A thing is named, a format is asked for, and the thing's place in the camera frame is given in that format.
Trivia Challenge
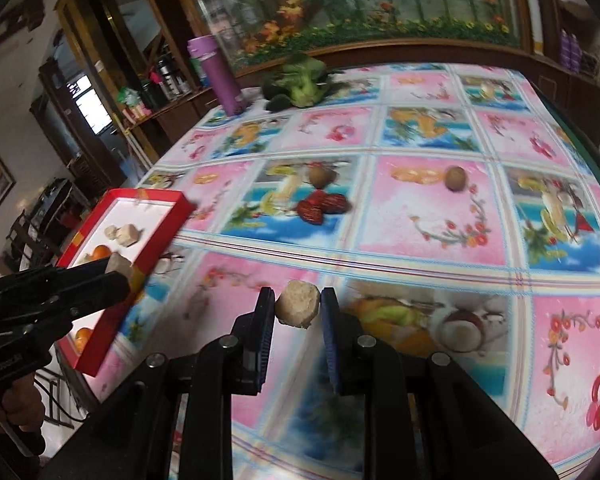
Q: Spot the white and yellow roll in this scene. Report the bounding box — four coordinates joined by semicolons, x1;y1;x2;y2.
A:
522;0;547;56

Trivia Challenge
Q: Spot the beige round cake piece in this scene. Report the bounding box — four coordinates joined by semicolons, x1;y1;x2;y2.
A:
275;280;322;330

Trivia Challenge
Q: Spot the wooden shelf unit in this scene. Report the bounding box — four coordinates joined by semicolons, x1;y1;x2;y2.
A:
30;0;206;191

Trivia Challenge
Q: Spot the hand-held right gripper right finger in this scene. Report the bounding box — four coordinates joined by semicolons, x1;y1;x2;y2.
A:
321;288;556;480

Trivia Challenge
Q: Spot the black thermos flask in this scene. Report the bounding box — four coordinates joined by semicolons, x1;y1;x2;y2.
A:
152;55;193;103

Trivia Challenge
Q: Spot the purple thermos bottle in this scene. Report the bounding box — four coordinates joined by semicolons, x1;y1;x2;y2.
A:
187;35;248;117

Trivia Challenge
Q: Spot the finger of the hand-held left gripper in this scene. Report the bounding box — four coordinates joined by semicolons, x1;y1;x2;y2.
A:
0;258;116;297
0;272;132;323

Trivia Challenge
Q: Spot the person's left hand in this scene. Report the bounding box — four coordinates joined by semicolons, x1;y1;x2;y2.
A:
0;377;47;432

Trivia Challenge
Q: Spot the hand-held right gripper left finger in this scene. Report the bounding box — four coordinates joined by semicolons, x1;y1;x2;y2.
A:
45;287;277;480

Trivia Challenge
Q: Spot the red shallow box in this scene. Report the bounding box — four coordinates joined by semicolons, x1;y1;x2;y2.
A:
55;188;197;377

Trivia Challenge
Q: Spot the brown kiwi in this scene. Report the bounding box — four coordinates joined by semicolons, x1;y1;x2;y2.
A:
445;166;468;192
307;165;336;187

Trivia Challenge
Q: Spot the green bok choy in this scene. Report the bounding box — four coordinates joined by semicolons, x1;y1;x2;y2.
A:
261;55;346;111

